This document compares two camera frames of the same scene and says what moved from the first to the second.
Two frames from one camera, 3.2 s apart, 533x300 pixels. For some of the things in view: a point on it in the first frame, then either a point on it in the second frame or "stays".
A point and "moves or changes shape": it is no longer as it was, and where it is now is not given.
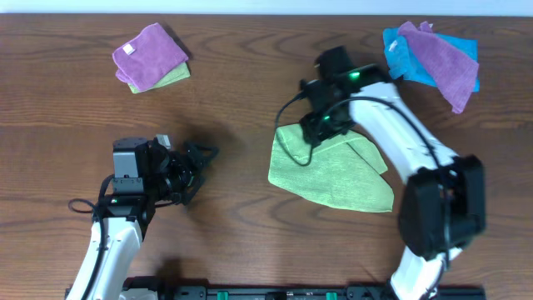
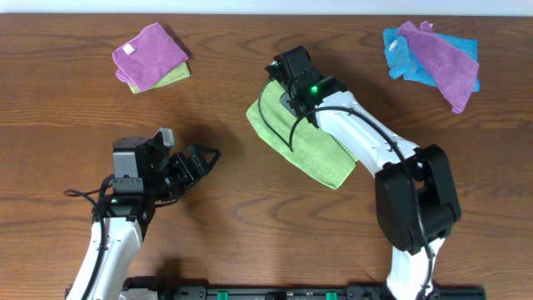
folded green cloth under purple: (179, 73) stays
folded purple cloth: (148, 58) stays
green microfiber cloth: (345, 171) moves or changes shape
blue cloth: (402, 60) stays
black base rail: (207, 292) stays
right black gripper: (315, 132) -> (287, 98)
